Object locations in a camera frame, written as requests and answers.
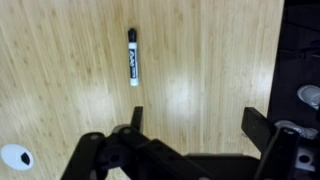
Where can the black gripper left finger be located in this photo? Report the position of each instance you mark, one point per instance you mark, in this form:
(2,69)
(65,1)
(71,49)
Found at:
(146,156)

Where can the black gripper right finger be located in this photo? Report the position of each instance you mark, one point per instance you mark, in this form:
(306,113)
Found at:
(273,150)

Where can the black and white dry-erase marker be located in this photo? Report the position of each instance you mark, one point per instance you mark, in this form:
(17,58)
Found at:
(133,60)

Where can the grey round floor object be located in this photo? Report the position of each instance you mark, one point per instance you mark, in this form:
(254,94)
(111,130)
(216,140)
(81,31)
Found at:
(300,128)
(310,95)

